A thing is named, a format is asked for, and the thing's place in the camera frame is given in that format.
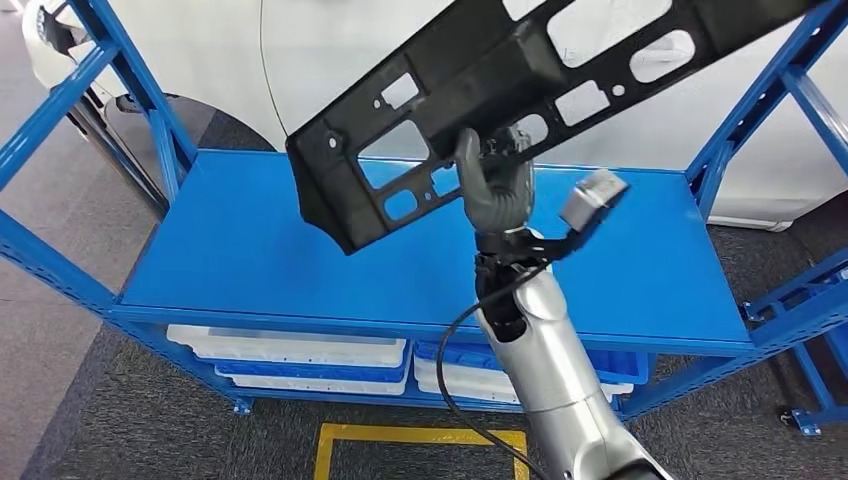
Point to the blue metal shelf rack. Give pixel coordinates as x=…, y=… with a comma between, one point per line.
x=265, y=252

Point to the translucent white plastic bin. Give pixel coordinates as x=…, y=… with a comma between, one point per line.
x=285, y=348

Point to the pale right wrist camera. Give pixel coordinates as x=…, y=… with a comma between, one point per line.
x=590, y=199

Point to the blue plastic bin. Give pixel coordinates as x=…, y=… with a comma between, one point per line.
x=457, y=356
x=311, y=372

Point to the white car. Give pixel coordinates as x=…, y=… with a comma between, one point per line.
x=311, y=53

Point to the blue rack with casters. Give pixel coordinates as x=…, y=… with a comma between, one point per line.
x=805, y=420

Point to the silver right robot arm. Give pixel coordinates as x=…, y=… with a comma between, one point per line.
x=556, y=371

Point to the black plastic panel part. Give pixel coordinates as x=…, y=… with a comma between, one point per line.
x=464, y=60

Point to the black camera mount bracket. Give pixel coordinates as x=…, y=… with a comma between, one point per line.
x=556, y=250

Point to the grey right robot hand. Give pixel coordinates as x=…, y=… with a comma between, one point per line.
x=470, y=172

